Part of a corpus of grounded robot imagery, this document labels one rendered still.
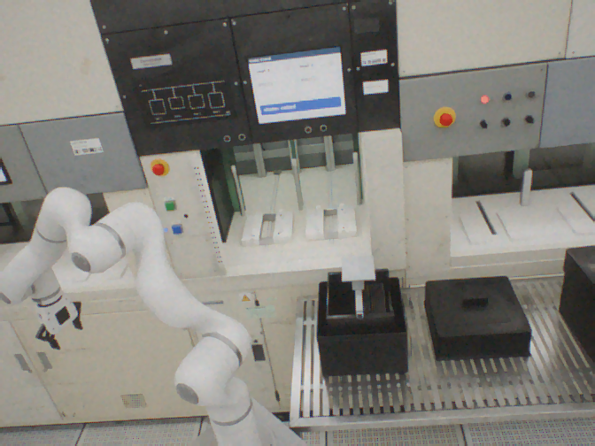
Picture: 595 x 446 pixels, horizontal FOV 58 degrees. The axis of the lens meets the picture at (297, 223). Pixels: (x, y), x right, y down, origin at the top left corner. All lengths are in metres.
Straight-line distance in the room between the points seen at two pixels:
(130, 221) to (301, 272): 0.93
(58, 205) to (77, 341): 1.24
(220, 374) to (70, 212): 0.51
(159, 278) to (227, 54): 0.75
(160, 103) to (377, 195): 0.77
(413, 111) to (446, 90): 0.12
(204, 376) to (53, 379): 1.51
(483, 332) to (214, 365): 0.87
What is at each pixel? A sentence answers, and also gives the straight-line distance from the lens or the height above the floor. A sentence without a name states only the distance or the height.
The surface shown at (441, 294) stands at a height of 0.86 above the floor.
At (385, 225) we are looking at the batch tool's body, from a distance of 1.88.
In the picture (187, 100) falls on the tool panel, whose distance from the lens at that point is 1.78.
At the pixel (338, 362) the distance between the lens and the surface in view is 1.73.
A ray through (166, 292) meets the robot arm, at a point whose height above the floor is 1.34.
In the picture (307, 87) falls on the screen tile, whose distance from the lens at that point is 1.71.
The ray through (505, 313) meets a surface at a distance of 1.85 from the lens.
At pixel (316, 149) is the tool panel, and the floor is 0.98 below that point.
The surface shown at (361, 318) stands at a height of 0.99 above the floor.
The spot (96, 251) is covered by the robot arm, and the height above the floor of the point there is 1.48.
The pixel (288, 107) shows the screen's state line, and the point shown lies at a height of 1.51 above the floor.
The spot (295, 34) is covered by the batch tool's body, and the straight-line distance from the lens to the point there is 1.67.
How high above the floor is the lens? 2.07
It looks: 31 degrees down
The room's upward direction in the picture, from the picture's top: 9 degrees counter-clockwise
